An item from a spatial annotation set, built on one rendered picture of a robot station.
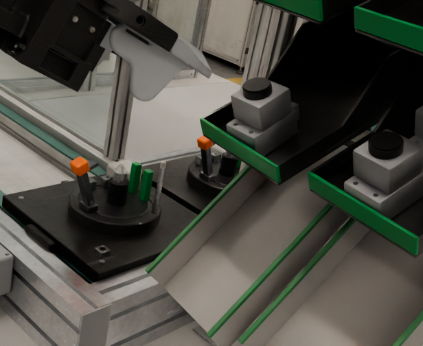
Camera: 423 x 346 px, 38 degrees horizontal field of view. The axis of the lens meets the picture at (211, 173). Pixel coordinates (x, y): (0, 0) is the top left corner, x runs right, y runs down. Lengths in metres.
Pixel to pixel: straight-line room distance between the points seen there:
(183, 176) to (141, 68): 0.65
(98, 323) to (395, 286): 0.35
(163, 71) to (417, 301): 0.36
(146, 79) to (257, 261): 0.31
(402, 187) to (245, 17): 5.52
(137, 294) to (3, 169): 0.47
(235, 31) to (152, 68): 5.64
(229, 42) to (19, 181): 5.14
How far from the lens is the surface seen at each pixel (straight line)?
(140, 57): 0.49
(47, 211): 0.95
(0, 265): 0.86
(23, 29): 0.47
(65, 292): 0.80
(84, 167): 0.87
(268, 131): 0.64
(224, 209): 0.77
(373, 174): 0.57
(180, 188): 1.08
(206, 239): 0.78
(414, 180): 0.59
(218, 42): 6.28
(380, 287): 0.70
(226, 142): 0.67
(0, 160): 1.23
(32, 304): 0.86
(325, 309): 0.70
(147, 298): 0.84
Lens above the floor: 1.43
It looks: 23 degrees down
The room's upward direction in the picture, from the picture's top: 12 degrees clockwise
